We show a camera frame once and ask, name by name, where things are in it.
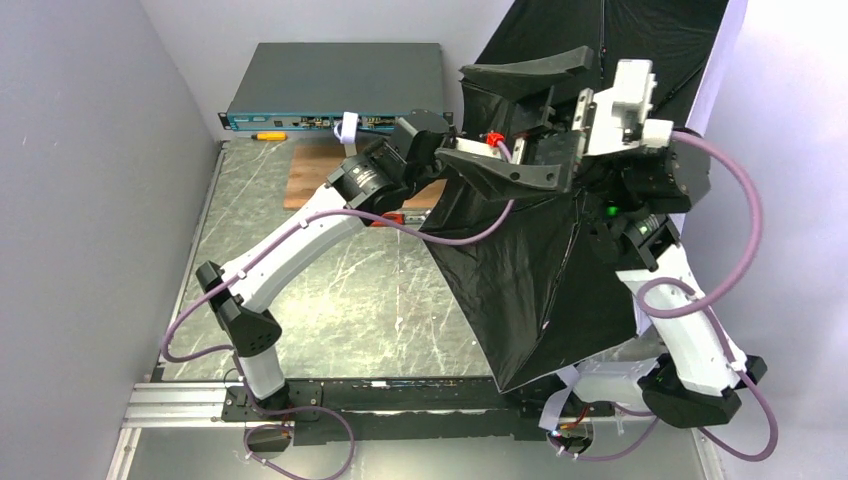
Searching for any wooden board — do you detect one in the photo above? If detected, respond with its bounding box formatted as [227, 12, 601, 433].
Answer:
[282, 145, 446, 211]

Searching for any network switch rack unit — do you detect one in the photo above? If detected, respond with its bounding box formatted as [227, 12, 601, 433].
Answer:
[218, 42, 447, 132]

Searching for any red adjustable wrench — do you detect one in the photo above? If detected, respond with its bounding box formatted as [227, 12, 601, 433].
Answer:
[368, 210, 431, 228]

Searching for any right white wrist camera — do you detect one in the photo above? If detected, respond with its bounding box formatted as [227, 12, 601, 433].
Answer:
[585, 59, 673, 156]

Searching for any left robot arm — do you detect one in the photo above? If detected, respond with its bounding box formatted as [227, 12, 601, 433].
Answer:
[195, 109, 456, 409]

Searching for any purple folding umbrella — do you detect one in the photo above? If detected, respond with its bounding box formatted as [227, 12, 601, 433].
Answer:
[422, 1, 732, 392]

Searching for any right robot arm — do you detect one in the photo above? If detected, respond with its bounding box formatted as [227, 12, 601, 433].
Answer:
[438, 46, 766, 429]

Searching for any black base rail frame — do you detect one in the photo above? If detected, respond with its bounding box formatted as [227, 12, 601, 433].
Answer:
[119, 374, 707, 452]

